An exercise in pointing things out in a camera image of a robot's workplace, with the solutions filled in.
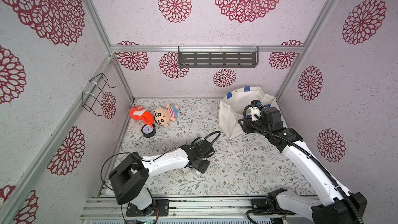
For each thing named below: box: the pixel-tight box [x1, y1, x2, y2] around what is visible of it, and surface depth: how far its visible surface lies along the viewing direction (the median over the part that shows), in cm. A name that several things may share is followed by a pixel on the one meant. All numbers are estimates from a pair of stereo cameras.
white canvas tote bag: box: [218, 86, 275, 140], surface depth 99 cm
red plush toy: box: [129, 105, 155, 128], surface depth 103 cm
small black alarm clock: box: [141, 123, 156, 138], surface depth 102 cm
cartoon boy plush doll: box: [153, 103, 180, 128], surface depth 102 cm
